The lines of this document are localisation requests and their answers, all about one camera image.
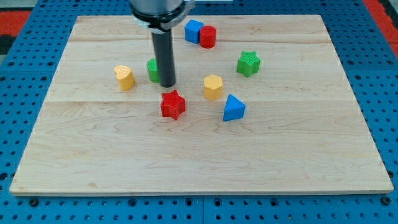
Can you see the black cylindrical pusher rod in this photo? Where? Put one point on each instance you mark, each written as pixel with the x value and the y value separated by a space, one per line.
pixel 163 48

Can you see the green cylinder block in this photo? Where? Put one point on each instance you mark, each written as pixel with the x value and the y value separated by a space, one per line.
pixel 152 70

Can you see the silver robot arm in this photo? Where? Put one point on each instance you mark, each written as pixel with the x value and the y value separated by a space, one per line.
pixel 160 17

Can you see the blue cube block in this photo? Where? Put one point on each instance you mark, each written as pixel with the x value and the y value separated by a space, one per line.
pixel 192 31

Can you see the red cylinder block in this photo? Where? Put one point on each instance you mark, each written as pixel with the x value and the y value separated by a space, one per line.
pixel 207 37

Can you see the yellow heart block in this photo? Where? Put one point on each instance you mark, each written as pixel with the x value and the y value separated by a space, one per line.
pixel 124 76

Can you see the red star block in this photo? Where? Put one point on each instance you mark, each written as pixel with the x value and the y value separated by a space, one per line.
pixel 172 105

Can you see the yellow hexagon block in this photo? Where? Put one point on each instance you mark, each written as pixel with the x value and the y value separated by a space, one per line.
pixel 213 87

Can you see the green star block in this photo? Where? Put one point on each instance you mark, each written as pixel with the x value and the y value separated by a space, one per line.
pixel 248 63

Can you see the blue triangle block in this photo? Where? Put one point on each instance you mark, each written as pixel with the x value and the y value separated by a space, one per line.
pixel 234 108

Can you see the wooden board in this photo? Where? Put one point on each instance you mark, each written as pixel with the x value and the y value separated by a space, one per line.
pixel 302 133

